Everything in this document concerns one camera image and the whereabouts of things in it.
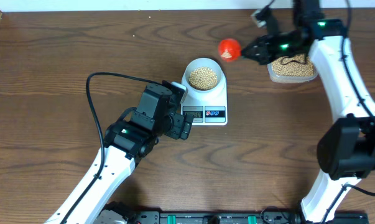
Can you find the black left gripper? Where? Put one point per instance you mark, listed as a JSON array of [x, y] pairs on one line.
[[180, 126]]

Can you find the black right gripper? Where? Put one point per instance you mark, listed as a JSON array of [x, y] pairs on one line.
[[265, 55]]

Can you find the red plastic measuring scoop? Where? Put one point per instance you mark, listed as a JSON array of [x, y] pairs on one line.
[[232, 46]]

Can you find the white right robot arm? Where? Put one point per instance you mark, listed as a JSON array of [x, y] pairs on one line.
[[346, 153]]

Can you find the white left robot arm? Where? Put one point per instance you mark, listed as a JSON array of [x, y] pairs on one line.
[[125, 143]]

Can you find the soybeans in red scoop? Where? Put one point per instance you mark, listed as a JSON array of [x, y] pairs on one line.
[[226, 55]]

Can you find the white digital kitchen scale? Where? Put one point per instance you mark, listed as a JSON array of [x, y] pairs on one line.
[[208, 108]]

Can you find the soybeans in grey bowl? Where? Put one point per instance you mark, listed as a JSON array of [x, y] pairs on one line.
[[203, 78]]

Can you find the grey plastic bowl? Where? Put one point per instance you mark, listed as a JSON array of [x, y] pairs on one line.
[[203, 62]]

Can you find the clear plastic container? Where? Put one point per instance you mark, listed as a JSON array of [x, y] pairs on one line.
[[284, 79]]

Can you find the pile of soybeans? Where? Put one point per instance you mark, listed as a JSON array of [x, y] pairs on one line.
[[296, 66]]

